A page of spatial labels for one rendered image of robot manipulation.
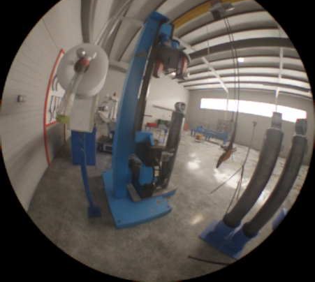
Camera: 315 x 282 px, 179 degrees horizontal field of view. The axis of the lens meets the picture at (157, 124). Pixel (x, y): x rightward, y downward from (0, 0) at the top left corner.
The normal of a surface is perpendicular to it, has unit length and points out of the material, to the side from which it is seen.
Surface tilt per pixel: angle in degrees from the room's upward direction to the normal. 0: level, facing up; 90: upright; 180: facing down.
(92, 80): 90
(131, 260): 0
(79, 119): 90
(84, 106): 90
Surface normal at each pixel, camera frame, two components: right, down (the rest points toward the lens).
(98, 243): 0.18, -0.98
